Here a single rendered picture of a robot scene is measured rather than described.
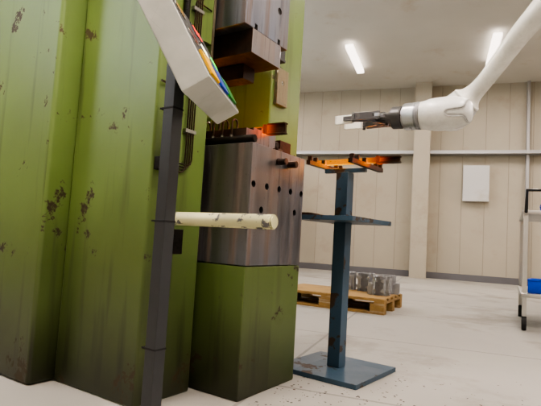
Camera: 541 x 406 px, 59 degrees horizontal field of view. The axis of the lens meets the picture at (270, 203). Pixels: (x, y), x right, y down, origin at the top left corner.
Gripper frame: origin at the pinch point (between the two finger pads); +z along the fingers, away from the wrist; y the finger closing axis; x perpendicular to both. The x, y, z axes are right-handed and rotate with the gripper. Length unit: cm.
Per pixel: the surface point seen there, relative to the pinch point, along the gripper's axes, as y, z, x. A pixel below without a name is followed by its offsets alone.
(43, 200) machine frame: -54, 94, -34
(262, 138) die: -2.1, 35.1, -3.8
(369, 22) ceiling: 477, 197, 275
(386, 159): 47.0, 2.8, -5.4
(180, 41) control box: -71, 13, 5
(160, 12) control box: -73, 18, 12
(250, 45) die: -12.5, 35.7, 29.7
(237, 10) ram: -17, 39, 42
